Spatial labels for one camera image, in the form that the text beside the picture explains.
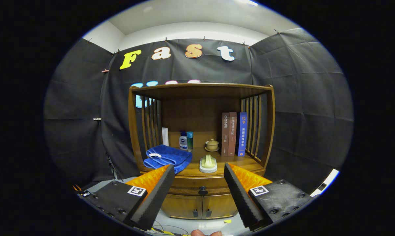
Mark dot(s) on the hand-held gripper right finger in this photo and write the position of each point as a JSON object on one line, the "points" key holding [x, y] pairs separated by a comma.
{"points": [[238, 196]]}

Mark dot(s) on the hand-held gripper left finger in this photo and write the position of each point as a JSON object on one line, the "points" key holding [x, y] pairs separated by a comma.
{"points": [[158, 196]]}

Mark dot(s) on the wooden cabinet door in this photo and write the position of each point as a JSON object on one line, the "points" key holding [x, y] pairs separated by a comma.
{"points": [[181, 206], [220, 206]]}

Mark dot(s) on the wooden countertop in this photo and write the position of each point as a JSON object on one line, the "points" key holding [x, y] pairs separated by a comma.
{"points": [[225, 161]]}

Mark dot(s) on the wooden cabinet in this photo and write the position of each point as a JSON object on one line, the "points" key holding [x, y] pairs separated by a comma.
{"points": [[197, 114]]}

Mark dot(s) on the yellow black floor tape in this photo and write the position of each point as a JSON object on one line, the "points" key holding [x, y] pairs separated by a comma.
{"points": [[161, 231]]}

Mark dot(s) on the blue folded towel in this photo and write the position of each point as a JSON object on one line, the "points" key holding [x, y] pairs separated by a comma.
{"points": [[171, 155]]}

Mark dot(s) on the beige lidded teacup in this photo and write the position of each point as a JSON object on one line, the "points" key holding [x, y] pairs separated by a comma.
{"points": [[212, 145]]}

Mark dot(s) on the white bottle with blue cap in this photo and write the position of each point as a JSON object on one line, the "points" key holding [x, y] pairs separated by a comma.
{"points": [[183, 143]]}

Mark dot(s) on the white tube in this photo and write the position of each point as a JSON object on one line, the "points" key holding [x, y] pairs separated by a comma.
{"points": [[165, 136]]}

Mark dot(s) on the blue book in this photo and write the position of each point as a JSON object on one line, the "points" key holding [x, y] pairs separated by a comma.
{"points": [[242, 134]]}

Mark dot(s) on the reddish brown book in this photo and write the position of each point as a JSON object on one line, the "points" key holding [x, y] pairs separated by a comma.
{"points": [[232, 134]]}

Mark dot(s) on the teal bottle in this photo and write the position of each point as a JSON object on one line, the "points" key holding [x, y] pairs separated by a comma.
{"points": [[190, 142]]}

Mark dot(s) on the dark brown book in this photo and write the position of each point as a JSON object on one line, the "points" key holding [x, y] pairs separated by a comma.
{"points": [[225, 134]]}

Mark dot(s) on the black power strip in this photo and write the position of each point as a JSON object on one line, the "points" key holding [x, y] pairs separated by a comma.
{"points": [[82, 191]]}

